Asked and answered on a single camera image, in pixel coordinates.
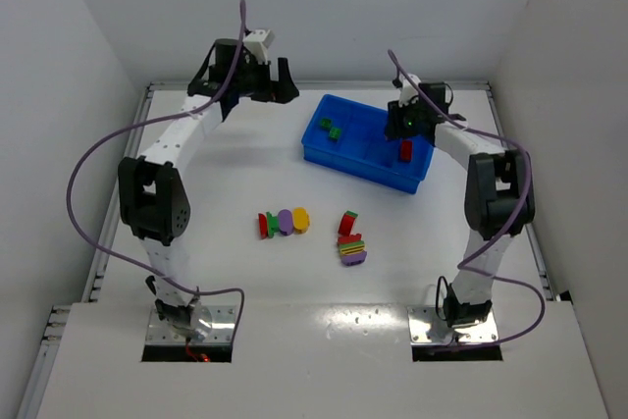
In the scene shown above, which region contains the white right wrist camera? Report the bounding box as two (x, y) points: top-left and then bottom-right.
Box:
(398, 74), (421, 107)

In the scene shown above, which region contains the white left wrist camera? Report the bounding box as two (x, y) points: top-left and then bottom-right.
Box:
(243, 29), (275, 64)

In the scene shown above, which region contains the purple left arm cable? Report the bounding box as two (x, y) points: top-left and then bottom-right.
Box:
(66, 0), (249, 341)

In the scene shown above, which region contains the red rectangular duplo brick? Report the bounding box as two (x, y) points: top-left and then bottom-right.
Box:
(399, 139), (413, 163)

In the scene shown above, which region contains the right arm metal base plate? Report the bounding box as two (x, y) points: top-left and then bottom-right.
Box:
(407, 305), (499, 347)

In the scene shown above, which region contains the red rounded duplo brick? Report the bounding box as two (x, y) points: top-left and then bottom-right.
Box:
(338, 210), (357, 236)

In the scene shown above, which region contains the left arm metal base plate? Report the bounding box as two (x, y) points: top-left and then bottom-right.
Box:
(144, 305), (237, 347)

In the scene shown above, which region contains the green brick left cluster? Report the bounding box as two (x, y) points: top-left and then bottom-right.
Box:
(265, 212), (280, 238)

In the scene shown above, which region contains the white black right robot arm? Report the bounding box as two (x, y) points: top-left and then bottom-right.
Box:
(385, 76), (536, 328)

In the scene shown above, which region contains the green sloped duplo brick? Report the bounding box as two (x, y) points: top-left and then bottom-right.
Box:
(319, 118), (332, 130)

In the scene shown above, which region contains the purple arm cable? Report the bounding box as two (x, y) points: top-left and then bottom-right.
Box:
(66, 0), (249, 341)
(387, 49), (547, 350)

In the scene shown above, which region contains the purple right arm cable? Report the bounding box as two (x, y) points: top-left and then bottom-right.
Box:
(387, 49), (547, 350)

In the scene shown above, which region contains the yellow rounded duplo brick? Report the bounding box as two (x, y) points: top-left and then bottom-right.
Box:
(292, 207), (310, 234)

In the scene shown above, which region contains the red stud duplo brick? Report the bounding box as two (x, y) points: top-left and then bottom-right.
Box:
(338, 234), (363, 246)

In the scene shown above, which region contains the purple rounded duplo brick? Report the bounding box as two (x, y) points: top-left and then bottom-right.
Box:
(340, 251), (367, 267)

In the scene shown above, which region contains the red half-round brick left cluster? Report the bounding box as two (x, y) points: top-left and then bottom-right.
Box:
(258, 213), (268, 239)

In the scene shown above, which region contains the purple rounded brick left cluster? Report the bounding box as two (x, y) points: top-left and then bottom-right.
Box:
(277, 209), (294, 236)

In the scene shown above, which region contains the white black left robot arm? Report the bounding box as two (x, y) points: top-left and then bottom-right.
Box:
(118, 29), (299, 340)

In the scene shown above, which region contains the blue plastic divided bin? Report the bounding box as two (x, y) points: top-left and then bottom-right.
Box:
(301, 94), (434, 194)

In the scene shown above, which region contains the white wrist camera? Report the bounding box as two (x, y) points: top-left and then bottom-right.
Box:
(243, 29), (275, 64)
(398, 74), (421, 107)

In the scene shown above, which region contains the green small duplo brick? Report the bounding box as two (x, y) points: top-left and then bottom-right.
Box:
(328, 127), (341, 142)

